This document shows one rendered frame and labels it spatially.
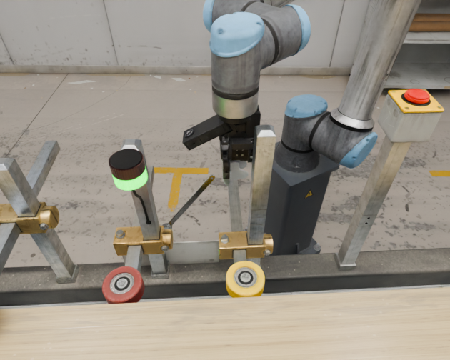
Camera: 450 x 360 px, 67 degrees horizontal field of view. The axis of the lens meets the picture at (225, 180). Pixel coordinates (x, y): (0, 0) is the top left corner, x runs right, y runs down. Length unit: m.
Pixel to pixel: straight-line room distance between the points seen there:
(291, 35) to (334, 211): 1.56
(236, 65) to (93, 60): 3.05
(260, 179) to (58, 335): 0.47
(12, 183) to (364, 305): 0.72
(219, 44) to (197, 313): 0.49
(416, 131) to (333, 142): 0.57
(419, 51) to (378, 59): 2.58
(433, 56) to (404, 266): 2.91
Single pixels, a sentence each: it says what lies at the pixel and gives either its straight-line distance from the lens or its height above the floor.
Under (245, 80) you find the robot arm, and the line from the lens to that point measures 0.62.
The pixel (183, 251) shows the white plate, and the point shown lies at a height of 0.76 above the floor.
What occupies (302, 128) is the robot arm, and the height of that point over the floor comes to 0.81.
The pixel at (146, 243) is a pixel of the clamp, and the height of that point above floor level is 0.87.
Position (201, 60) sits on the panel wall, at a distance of 3.38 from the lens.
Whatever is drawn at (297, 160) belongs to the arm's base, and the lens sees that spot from 1.38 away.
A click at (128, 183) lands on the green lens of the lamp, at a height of 1.11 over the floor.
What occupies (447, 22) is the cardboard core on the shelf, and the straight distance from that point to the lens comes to 3.38.
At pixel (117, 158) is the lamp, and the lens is 0.62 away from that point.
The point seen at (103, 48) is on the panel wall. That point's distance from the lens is 3.52.
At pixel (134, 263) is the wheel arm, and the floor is 0.86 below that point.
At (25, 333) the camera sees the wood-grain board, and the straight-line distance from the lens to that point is 0.77.
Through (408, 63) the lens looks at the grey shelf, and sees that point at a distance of 3.71.
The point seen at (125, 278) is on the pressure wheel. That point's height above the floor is 0.90.
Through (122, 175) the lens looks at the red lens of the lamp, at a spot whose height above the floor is 1.14.
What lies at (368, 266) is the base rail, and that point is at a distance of 1.06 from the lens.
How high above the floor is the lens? 1.53
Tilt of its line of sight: 44 degrees down
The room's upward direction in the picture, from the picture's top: straight up
